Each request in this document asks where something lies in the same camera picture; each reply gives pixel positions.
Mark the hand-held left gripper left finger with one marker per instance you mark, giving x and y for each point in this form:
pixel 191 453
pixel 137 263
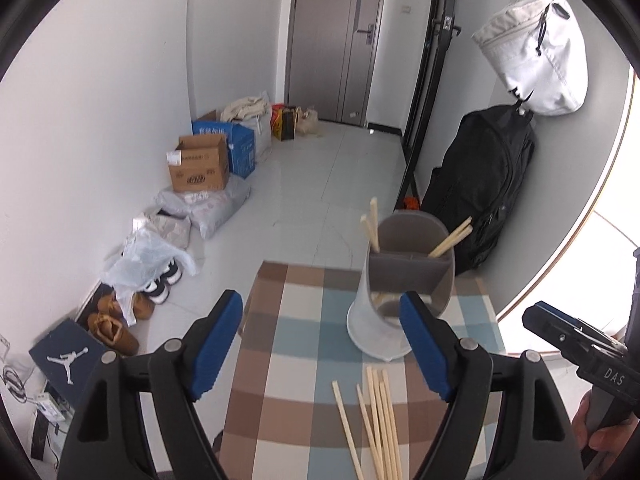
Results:
pixel 220 345

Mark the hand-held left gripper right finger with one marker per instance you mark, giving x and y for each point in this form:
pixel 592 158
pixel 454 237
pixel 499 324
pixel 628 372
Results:
pixel 425 345

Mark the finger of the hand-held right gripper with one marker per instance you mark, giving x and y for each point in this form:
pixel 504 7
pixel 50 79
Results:
pixel 555 317

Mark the grey divided utensil holder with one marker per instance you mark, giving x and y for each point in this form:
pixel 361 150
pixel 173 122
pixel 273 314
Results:
pixel 367 332

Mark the pile of wooden chopsticks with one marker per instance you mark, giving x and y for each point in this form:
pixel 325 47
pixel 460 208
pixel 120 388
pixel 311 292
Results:
pixel 385 435

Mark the light wooden chopstick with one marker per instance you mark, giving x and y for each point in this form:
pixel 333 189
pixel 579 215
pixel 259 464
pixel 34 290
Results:
pixel 374 220
pixel 456 243
pixel 452 236
pixel 367 230

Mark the person's right hand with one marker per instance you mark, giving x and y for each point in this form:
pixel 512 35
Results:
pixel 607 437

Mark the bright window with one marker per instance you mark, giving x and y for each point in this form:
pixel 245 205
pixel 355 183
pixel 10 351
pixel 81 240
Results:
pixel 600 260

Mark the checkered table cloth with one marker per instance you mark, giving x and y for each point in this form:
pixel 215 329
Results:
pixel 300 335

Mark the black and white sneaker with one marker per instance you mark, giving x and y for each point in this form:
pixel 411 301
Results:
pixel 171 274
pixel 155 291

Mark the brown suede shoe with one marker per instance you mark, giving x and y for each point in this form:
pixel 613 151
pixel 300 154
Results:
pixel 142 307
pixel 112 332

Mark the clear white plastic bag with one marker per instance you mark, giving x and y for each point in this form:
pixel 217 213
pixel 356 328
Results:
pixel 140 260

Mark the whitish plastic parcel bag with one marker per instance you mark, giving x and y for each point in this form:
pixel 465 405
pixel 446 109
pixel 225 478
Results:
pixel 167 230

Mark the grey plastic parcel bag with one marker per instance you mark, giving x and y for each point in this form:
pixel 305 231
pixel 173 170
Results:
pixel 220 210

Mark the small orange object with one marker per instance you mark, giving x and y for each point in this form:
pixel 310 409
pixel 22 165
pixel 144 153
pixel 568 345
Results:
pixel 411 203

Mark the black backpack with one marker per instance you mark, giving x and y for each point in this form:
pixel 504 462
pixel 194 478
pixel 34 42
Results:
pixel 480 185

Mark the dark blue shoe box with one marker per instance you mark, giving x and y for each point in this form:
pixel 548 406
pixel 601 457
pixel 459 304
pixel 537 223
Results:
pixel 60 355

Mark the brown cardboard box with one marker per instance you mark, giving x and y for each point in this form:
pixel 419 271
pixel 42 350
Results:
pixel 200 170

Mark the blue cardboard box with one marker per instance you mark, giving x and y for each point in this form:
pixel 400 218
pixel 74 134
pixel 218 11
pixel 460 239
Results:
pixel 242 152

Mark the white sack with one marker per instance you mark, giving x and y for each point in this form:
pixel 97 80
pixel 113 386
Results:
pixel 262 135

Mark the red and black paper bag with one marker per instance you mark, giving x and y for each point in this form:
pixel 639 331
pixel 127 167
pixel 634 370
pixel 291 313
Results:
pixel 284 125

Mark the beige folded cloth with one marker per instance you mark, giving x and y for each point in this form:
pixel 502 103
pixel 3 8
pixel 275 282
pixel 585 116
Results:
pixel 242 107

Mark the beige plastic bag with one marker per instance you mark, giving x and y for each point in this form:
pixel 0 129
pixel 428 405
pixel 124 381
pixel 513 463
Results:
pixel 307 122

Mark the white sling bag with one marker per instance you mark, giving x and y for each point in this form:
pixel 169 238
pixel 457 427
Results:
pixel 540 60

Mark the black framed door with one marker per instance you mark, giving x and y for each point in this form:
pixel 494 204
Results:
pixel 430 85

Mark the grey entrance door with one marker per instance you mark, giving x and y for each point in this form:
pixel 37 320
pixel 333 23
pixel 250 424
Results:
pixel 330 50

